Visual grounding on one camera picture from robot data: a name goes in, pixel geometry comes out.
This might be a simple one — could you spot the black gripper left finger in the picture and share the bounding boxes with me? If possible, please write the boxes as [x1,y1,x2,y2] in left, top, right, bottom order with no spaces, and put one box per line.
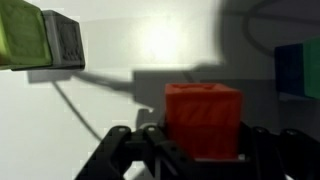
[75,125,190,180]

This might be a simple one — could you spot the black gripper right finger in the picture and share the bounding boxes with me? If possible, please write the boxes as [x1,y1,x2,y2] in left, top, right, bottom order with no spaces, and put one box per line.
[238,123,320,180]

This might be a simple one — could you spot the orange block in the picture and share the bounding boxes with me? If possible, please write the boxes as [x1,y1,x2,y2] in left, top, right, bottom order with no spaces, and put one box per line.
[165,83,243,159]

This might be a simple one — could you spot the blue block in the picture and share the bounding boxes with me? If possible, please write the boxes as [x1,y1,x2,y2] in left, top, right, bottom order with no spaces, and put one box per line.
[274,44,304,96]

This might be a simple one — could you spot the lime green block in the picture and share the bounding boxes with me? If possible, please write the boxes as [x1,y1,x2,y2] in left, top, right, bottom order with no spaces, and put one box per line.
[0,0,52,70]

